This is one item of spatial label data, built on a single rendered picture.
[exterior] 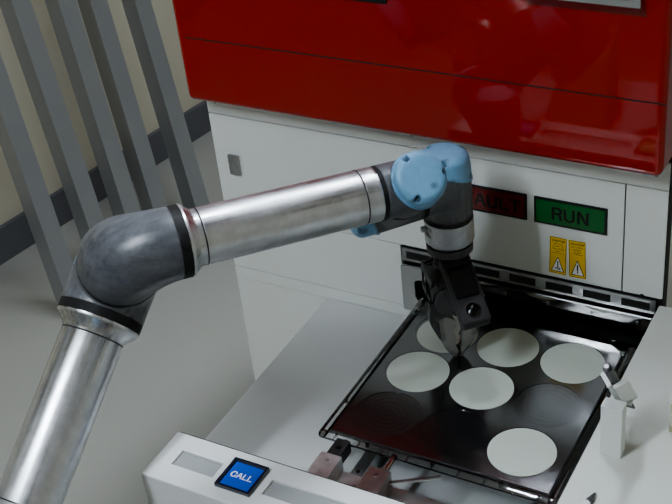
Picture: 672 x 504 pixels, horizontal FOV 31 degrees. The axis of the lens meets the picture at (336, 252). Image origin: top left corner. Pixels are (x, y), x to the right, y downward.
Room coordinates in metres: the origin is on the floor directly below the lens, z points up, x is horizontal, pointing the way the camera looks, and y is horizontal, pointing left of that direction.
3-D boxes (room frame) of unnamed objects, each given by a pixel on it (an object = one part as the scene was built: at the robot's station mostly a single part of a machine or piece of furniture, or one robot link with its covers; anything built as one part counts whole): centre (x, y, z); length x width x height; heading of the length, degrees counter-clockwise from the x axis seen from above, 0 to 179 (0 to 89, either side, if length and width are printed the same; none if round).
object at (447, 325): (1.54, -0.16, 0.95); 0.06 x 0.03 x 0.09; 9
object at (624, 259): (1.73, -0.15, 1.02); 0.81 x 0.03 x 0.40; 58
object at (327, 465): (1.29, 0.06, 0.89); 0.08 x 0.03 x 0.03; 148
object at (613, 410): (1.21, -0.35, 1.03); 0.06 x 0.04 x 0.13; 148
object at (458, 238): (1.53, -0.17, 1.13); 0.08 x 0.08 x 0.05
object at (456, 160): (1.53, -0.17, 1.21); 0.09 x 0.08 x 0.11; 110
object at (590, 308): (1.62, -0.30, 0.89); 0.44 x 0.02 x 0.10; 58
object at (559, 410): (1.44, -0.20, 0.90); 0.34 x 0.34 x 0.01; 58
